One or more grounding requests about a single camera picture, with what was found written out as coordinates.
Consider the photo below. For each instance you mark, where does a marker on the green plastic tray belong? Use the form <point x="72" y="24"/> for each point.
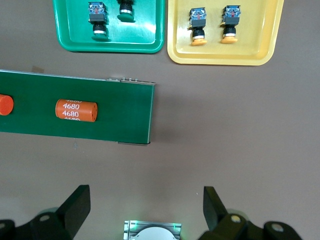
<point x="145" y="42"/>

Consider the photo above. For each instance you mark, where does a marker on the yellow push button switch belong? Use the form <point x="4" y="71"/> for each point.
<point x="231" y="17"/>
<point x="198" y="18"/>

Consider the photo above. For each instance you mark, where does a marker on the green conveyor belt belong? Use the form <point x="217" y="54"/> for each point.
<point x="120" y="112"/>

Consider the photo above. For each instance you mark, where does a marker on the green push button switch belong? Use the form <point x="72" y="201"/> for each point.
<point x="125" y="10"/>
<point x="97" y="17"/>

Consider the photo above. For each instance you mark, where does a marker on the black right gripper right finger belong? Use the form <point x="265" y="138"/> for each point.
<point x="225" y="225"/>

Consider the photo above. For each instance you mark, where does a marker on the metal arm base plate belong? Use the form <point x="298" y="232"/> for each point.
<point x="128" y="228"/>

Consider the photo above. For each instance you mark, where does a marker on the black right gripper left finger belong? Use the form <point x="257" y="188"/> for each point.
<point x="62" y="222"/>

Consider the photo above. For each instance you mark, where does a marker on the yellow plastic tray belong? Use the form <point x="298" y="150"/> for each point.
<point x="250" y="53"/>

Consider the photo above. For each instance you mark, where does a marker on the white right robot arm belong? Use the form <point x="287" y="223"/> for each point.
<point x="155" y="235"/>

